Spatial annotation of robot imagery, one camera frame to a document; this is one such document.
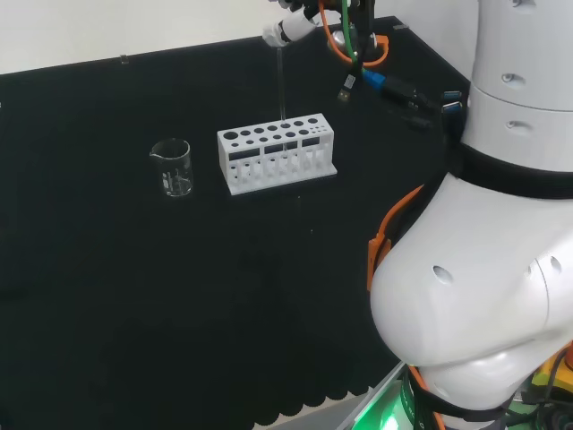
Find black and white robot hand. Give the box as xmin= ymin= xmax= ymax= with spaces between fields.
xmin=261 ymin=0 xmax=324 ymax=47

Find orange cable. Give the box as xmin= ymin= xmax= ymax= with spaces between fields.
xmin=318 ymin=0 xmax=389 ymax=68
xmin=366 ymin=183 xmax=447 ymax=430

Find blue cable plug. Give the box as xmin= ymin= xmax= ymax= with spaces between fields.
xmin=360 ymin=69 xmax=387 ymax=90

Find black connector cables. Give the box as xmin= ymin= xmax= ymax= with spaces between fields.
xmin=382 ymin=75 xmax=444 ymax=131

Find clear glass beaker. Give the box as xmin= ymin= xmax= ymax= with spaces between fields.
xmin=149 ymin=138 xmax=194 ymax=198

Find clear glass rod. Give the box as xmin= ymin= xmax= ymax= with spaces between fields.
xmin=276 ymin=44 xmax=290 ymax=158

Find black cable with silver plug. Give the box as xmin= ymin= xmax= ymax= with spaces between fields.
xmin=336 ymin=57 xmax=359 ymax=105

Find green cable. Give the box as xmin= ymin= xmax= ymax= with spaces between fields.
xmin=338 ymin=0 xmax=364 ymax=68

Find yellow stop button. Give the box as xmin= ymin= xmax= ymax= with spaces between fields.
xmin=532 ymin=353 xmax=573 ymax=404

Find black cloth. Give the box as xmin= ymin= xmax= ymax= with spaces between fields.
xmin=0 ymin=15 xmax=475 ymax=430

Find white test tube rack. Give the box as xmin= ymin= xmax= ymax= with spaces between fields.
xmin=217 ymin=112 xmax=339 ymax=197

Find black cable bundle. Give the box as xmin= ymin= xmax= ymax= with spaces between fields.
xmin=514 ymin=344 xmax=573 ymax=430

